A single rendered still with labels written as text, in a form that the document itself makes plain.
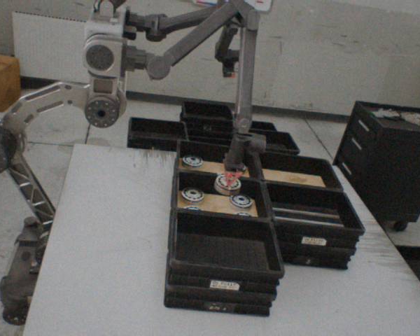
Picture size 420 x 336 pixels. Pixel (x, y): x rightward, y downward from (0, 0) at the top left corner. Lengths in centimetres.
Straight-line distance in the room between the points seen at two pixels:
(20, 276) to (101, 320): 90
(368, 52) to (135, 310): 433
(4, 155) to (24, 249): 68
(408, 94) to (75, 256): 474
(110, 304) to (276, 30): 381
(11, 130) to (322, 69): 380
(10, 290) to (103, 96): 105
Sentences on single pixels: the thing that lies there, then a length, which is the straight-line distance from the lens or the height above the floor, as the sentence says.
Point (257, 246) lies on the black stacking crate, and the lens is 182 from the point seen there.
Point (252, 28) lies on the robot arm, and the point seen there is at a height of 161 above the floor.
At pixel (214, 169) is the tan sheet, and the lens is 225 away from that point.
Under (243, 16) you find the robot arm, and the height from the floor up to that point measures 164.
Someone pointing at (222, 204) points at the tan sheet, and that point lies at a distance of 200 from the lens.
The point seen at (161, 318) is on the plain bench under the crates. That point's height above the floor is 70.
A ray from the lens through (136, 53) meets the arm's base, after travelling 161.
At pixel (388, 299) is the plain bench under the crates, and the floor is 70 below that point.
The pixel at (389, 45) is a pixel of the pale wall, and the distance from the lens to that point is 549.
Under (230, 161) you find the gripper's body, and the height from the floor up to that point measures 114.
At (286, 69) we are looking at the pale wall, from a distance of 512.
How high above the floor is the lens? 196
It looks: 30 degrees down
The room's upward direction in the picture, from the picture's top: 11 degrees clockwise
